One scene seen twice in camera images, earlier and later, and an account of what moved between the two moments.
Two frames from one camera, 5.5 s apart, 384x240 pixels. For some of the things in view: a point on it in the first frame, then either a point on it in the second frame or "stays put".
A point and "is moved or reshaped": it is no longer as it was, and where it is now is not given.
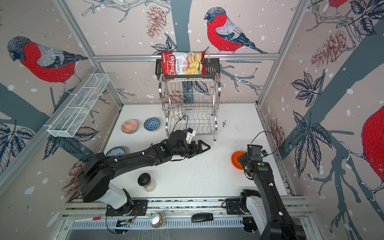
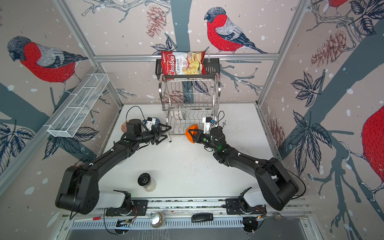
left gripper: x=199 y=147 → x=155 y=134
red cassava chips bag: x=183 y=63 stays put
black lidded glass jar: x=144 y=179 stays put
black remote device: x=202 y=217 stays put
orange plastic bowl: x=235 y=156 is moved or reshaped
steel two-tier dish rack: x=191 y=103 stays put
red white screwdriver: x=94 y=218 stays put
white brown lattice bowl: x=176 y=114 stays put
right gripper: x=242 y=158 → x=201 y=135
